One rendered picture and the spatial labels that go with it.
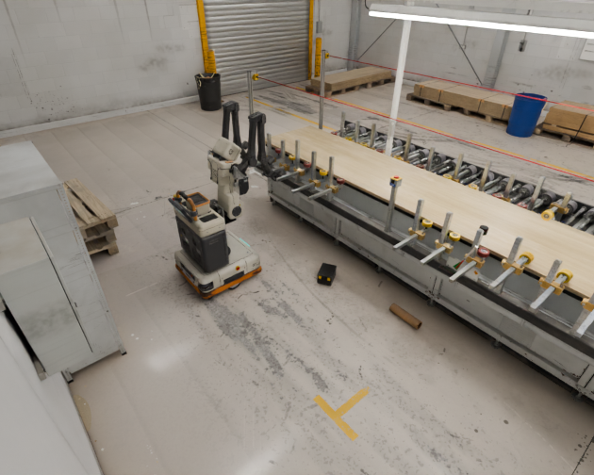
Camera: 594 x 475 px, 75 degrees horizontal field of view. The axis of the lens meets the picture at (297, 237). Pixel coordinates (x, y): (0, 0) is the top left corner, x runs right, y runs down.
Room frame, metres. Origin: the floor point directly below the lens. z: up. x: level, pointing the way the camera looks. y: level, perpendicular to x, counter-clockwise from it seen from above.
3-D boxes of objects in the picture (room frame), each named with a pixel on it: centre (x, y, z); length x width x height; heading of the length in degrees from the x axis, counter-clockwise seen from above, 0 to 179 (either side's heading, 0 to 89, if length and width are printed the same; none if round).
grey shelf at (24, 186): (2.24, 1.84, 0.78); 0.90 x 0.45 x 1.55; 40
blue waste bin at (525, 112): (7.37, -4.33, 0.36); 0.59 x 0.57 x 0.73; 130
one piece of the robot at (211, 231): (3.00, 0.87, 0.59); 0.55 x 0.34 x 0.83; 40
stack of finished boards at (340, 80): (10.99, -1.47, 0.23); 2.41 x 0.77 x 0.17; 132
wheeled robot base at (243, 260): (3.06, 0.80, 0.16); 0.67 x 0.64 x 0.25; 130
